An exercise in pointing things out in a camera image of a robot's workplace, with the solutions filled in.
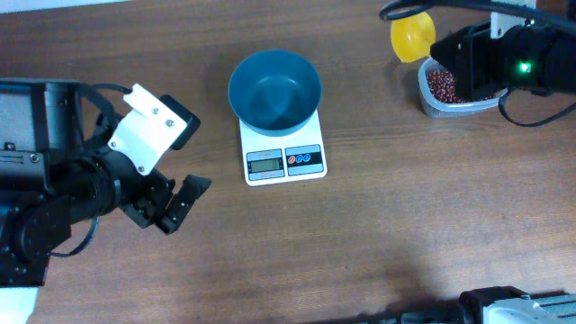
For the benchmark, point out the yellow plastic measuring scoop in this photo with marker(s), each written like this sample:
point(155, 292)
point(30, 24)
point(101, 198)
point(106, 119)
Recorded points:
point(412, 37)

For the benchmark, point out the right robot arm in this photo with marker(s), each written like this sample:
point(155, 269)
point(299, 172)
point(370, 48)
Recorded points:
point(536, 59)

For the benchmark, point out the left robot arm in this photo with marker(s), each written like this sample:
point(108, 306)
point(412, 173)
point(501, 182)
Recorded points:
point(67, 156)

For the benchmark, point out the white digital kitchen scale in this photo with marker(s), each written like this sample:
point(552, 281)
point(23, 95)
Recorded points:
point(297, 156)

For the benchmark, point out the blue plastic bowl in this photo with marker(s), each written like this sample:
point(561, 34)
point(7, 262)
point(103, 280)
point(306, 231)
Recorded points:
point(275, 91)

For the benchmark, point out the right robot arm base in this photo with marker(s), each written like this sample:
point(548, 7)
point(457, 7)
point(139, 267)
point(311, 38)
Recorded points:
point(494, 305)

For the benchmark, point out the red adzuki beans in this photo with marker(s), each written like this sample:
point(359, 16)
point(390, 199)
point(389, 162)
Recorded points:
point(441, 84)

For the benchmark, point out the clear plastic container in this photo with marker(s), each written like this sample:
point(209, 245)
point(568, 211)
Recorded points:
point(437, 109)

